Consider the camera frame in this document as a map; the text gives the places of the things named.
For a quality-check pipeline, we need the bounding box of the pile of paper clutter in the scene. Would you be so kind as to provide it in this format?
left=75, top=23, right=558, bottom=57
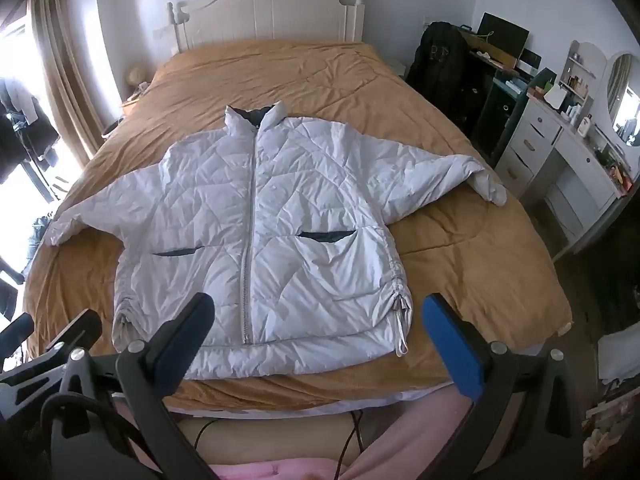
left=582, top=385, right=640, bottom=480

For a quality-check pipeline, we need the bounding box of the black hanging jacket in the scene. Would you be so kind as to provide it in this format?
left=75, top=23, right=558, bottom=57
left=406, top=21, right=472, bottom=113

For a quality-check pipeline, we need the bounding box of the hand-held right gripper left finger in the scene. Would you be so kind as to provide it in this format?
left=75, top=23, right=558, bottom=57
left=50, top=292, right=216, bottom=480

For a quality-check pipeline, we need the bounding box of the beige curtain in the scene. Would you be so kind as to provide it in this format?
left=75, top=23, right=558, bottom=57
left=25, top=0, right=120, bottom=157

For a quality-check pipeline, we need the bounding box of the white bag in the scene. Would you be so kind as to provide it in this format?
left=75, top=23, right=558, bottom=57
left=597, top=327, right=640, bottom=382

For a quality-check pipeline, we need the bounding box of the white bed sheet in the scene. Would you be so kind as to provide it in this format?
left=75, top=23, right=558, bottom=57
left=112, top=382, right=453, bottom=418

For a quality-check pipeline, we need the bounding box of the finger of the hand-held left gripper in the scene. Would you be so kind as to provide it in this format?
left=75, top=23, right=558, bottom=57
left=0, top=315, right=33, bottom=346
left=27, top=308, right=103, bottom=373

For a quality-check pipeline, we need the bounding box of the person's pink clothing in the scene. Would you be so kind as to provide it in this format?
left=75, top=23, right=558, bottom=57
left=112, top=387, right=506, bottom=480

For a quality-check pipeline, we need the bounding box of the thin black cable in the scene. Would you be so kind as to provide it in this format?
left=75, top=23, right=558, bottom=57
left=192, top=409, right=367, bottom=480

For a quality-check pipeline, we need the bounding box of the white quilted jacket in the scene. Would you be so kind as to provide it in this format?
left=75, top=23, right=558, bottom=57
left=44, top=101, right=508, bottom=380

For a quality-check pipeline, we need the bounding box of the white cosmetics shelf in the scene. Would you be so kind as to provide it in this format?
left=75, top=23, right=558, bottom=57
left=556, top=40, right=609, bottom=107

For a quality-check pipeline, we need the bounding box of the wooden nightstand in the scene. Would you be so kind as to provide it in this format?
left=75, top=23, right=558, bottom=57
left=120, top=87, right=152, bottom=108

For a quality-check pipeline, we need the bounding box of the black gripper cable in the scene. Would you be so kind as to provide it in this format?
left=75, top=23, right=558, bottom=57
left=39, top=393, right=143, bottom=466

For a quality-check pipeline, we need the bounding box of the white wooden headboard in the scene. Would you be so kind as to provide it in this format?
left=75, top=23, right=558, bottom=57
left=167, top=0, right=366, bottom=54

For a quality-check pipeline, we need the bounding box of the beige cloth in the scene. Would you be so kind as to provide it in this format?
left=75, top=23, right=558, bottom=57
left=175, top=412, right=362, bottom=464

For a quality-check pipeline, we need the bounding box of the oval mirror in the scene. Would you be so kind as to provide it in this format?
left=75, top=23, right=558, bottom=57
left=606, top=51, right=640, bottom=147

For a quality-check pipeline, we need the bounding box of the black monitor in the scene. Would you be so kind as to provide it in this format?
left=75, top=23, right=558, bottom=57
left=476, top=12, right=530, bottom=57

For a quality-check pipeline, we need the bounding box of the white dressing table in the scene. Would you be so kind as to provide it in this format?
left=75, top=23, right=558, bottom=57
left=494, top=91, right=637, bottom=263

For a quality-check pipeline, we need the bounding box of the pile of blue jeans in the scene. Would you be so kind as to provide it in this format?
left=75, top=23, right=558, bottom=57
left=27, top=214, right=55, bottom=253

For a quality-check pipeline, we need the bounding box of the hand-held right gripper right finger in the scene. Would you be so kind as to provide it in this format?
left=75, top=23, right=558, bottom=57
left=422, top=293, right=583, bottom=480

